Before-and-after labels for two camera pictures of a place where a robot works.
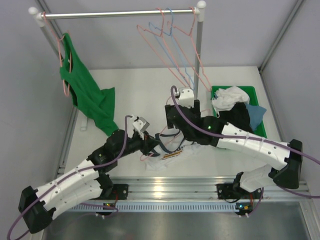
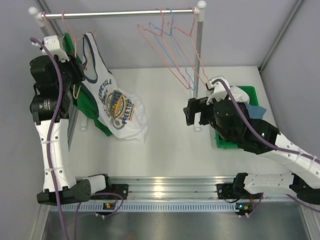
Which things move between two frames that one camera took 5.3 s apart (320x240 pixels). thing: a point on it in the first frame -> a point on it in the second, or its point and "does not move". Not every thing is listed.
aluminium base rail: [196, 188] does not move
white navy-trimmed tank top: [173, 147] -> [121, 114]
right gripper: [195, 110] -> [195, 106]
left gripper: [149, 144] -> [75, 69]
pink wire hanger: [160, 134] -> [76, 39]
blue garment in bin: [256, 114] does not move
